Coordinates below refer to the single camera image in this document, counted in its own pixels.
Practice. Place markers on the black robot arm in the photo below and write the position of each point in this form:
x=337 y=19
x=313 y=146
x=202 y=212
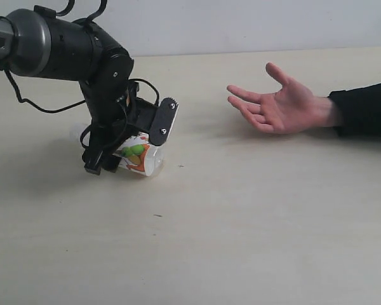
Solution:
x=39 y=43

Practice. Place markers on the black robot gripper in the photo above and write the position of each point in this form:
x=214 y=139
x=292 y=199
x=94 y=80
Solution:
x=111 y=98

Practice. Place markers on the person's bare hand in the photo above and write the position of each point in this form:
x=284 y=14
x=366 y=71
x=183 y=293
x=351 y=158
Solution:
x=292 y=109

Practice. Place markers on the clear bottle with fruit label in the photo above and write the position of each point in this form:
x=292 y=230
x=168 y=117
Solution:
x=138 y=155

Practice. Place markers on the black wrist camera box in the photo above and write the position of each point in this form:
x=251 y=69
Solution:
x=162 y=122

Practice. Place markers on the black sleeved forearm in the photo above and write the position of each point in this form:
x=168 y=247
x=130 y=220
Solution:
x=360 y=111

